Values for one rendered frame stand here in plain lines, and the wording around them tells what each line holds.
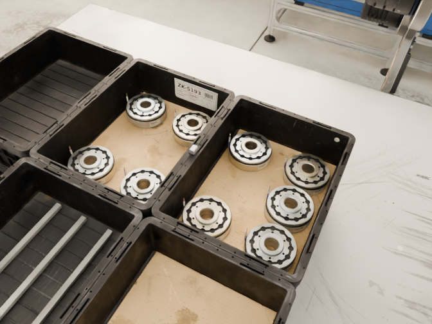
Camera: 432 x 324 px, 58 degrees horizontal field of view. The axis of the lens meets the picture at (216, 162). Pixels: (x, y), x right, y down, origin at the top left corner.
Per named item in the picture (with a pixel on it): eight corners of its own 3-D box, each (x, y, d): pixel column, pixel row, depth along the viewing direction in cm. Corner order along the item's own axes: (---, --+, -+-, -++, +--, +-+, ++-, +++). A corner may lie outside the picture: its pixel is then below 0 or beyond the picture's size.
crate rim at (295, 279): (236, 99, 98) (238, 92, 96) (354, 143, 90) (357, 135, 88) (148, 220, 74) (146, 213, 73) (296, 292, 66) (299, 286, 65)
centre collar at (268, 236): (263, 230, 79) (264, 229, 79) (287, 240, 78) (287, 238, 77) (254, 250, 76) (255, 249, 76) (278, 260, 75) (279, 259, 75)
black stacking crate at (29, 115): (60, 60, 121) (49, 27, 113) (140, 91, 113) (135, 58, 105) (-50, 141, 98) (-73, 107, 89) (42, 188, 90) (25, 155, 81)
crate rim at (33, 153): (137, 63, 106) (136, 56, 104) (236, 99, 98) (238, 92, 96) (28, 161, 83) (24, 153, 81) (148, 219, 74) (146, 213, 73)
